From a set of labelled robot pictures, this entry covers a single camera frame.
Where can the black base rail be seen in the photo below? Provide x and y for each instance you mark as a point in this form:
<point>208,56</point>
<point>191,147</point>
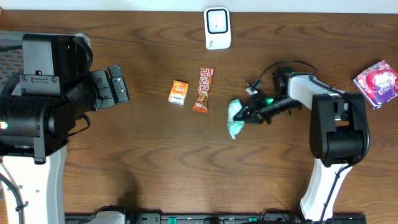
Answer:
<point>114,214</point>

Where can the dark grey plastic basket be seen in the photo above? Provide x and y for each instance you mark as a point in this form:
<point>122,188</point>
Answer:
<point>12,60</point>

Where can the white barcode scanner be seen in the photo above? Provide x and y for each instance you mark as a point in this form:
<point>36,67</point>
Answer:
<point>217,28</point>

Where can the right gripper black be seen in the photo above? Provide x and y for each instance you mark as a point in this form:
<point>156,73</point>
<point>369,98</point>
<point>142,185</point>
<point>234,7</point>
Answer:
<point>254,112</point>

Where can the red purple snack packet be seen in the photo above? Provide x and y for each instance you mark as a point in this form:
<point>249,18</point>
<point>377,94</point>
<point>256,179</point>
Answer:
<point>378,84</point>

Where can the teal snack packet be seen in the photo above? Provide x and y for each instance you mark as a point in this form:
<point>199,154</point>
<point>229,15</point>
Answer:
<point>234,127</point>

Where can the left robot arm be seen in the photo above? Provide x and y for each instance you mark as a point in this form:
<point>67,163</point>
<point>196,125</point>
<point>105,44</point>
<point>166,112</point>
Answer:
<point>39,110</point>

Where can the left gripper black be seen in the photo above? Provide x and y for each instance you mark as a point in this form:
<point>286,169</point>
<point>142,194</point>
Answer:
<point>104,89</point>

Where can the small orange box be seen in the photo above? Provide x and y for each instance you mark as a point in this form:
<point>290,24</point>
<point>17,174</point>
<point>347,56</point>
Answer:
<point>178,92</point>

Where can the orange Top chocolate bar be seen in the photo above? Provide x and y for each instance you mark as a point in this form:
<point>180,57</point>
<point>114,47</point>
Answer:
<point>205,83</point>

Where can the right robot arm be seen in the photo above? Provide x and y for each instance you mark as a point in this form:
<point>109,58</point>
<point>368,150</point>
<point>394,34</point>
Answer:
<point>339,133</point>

